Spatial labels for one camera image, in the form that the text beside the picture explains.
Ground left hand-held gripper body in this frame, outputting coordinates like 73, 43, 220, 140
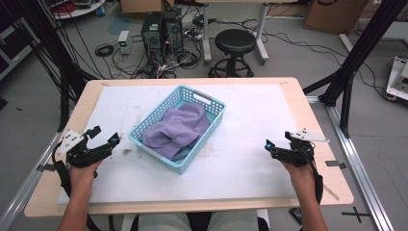
57, 129, 114, 168

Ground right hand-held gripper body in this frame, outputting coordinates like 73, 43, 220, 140
270, 128, 330, 168

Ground purple shorts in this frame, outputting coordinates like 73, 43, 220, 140
141, 102, 212, 162

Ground light blue plastic basket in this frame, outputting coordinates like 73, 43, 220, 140
128, 85, 227, 176

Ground person's left hand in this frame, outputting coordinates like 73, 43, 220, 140
68, 160, 102, 200

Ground person's right hand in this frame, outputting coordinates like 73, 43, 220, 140
281, 161, 318, 206

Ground black tape strip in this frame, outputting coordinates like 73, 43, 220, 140
325, 159, 347, 170
36, 163, 57, 172

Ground thin wooden stick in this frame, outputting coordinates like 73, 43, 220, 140
321, 184, 341, 201

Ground small black floor device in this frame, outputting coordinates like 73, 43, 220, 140
288, 207, 304, 225

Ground black tape cross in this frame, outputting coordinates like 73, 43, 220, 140
341, 206, 371, 224

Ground white power supply box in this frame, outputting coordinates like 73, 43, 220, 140
117, 30, 133, 55

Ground person's light trousers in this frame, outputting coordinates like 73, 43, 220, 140
138, 210, 261, 231

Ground black round stool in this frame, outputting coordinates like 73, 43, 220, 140
207, 28, 258, 79

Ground black computer tower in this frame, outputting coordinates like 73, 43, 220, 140
163, 8, 184, 52
140, 12, 166, 65

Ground black shelf unit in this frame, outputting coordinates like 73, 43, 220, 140
0, 15, 37, 81

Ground white device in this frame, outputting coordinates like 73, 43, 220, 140
385, 56, 408, 104

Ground round white table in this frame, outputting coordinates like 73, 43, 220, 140
42, 0, 107, 20

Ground large cardboard box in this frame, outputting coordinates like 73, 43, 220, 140
302, 0, 370, 36

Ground small cardboard box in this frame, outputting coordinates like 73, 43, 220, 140
119, 0, 176, 14

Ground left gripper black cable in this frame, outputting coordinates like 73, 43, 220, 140
52, 142, 72, 197

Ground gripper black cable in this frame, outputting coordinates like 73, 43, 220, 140
307, 141, 324, 205
52, 142, 72, 197

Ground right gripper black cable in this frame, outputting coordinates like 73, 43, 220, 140
307, 141, 324, 205

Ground black metal frame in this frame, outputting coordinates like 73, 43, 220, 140
302, 0, 408, 139
6, 0, 97, 133

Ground aluminium floor rail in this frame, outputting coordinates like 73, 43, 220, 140
306, 95, 395, 231
0, 131, 62, 231

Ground coiled black cable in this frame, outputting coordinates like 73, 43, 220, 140
94, 42, 115, 58

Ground tangle of floor cables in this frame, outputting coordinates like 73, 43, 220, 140
109, 47, 206, 80

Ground white table frame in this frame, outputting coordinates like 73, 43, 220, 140
201, 0, 270, 65

